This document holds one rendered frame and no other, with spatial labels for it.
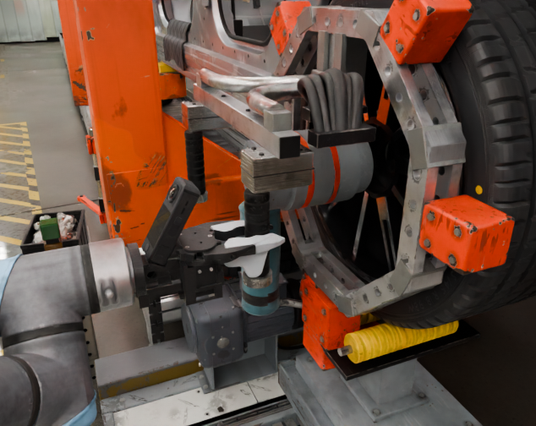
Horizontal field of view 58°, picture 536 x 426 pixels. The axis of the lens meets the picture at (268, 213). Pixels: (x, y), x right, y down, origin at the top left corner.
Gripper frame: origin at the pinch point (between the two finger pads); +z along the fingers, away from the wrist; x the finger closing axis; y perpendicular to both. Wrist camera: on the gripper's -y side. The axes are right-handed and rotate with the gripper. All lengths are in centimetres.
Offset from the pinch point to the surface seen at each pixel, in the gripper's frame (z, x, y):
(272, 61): 36, -82, -12
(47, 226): -33, -53, 18
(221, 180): 11, -61, 15
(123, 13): -10, -60, -27
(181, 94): 46, -253, 28
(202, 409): -3, -42, 75
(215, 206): 9, -60, 22
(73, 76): -17, -253, 14
